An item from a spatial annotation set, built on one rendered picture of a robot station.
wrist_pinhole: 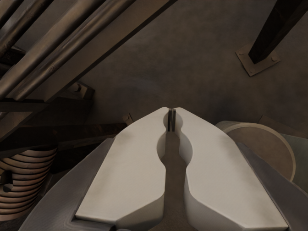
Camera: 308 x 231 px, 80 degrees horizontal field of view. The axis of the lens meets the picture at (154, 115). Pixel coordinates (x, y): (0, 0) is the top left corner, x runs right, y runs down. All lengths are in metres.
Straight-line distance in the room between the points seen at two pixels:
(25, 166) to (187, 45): 0.74
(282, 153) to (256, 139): 0.04
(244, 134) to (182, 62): 0.62
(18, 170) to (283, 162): 0.52
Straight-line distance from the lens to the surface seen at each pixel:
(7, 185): 0.51
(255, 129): 0.31
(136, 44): 0.97
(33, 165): 0.53
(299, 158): 0.53
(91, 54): 0.22
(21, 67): 0.20
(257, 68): 0.86
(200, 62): 0.86
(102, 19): 0.17
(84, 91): 0.97
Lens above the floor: 0.83
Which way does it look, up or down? 72 degrees down
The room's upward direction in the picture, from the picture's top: 86 degrees counter-clockwise
